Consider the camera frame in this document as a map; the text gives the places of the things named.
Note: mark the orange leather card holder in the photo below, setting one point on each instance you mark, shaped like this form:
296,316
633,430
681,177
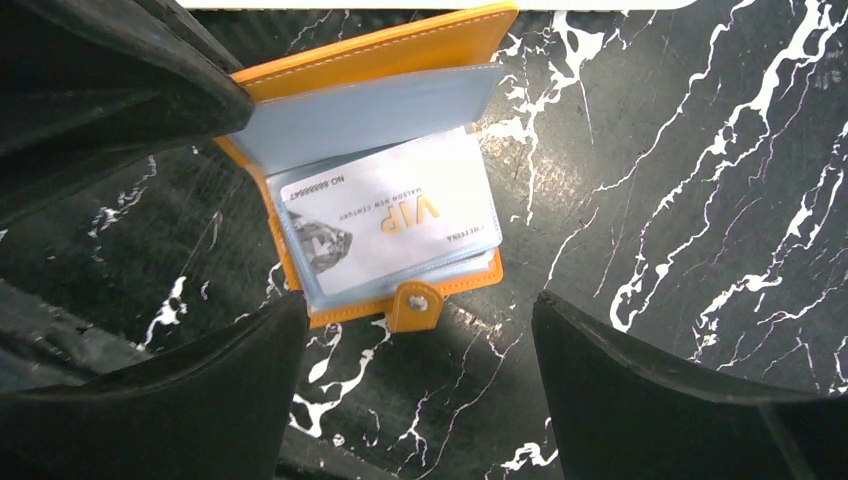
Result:
328,106

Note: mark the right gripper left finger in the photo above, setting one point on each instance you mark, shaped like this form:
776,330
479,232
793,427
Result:
214,408

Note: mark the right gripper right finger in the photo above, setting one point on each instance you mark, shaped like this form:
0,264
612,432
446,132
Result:
622,408

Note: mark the white plastic basket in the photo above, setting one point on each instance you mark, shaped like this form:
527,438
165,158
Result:
525,5

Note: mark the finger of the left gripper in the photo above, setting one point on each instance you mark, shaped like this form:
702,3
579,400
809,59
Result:
88,87

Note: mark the white patterned card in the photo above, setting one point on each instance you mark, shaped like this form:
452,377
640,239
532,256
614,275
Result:
358,229

